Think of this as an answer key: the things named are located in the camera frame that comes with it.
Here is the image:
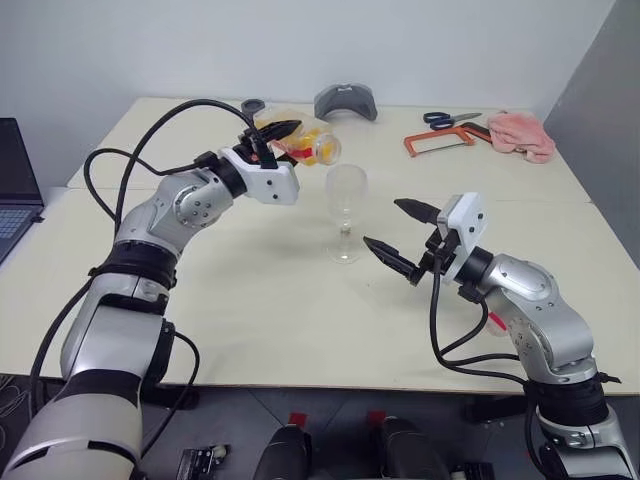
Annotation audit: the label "pink cloth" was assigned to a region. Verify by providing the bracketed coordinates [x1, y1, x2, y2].
[487, 108, 558, 165]

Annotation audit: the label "dark laptop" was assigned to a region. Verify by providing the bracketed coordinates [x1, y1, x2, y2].
[0, 118, 45, 264]

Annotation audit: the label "dark rounded shape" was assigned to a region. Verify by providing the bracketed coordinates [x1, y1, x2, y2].
[377, 414, 441, 480]
[252, 423, 314, 480]

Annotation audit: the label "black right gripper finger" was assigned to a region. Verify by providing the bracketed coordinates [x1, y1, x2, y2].
[393, 197, 442, 225]
[362, 235, 422, 287]

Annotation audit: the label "black caster bracket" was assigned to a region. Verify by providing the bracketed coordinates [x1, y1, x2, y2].
[451, 461, 495, 480]
[177, 443, 232, 480]

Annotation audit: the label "grey curved head strap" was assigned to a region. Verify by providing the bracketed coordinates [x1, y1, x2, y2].
[313, 83, 379, 121]

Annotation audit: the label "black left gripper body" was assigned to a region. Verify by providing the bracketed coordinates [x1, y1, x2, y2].
[234, 127, 281, 169]

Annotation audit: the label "blue-handled scissors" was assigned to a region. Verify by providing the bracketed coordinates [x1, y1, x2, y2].
[422, 110, 484, 132]

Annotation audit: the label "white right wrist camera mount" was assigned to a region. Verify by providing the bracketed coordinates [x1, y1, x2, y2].
[436, 191, 489, 287]

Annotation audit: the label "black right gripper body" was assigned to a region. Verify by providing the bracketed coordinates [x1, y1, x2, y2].
[417, 222, 460, 282]

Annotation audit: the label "clear wine glass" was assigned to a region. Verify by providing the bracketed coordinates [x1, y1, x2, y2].
[324, 164, 370, 265]

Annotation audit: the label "white floor cable bundle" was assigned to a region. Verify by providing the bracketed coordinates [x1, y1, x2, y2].
[0, 372, 29, 451]

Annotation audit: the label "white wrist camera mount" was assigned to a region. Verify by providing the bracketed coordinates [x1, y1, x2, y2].
[219, 147, 301, 206]
[436, 191, 489, 287]

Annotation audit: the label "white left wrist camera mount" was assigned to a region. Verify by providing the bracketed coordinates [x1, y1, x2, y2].
[219, 147, 301, 206]

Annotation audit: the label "orange hacksaw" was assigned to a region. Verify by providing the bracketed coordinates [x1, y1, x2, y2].
[403, 122, 494, 160]

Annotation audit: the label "clear bottle with orange drink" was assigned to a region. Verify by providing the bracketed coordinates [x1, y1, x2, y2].
[252, 103, 345, 168]

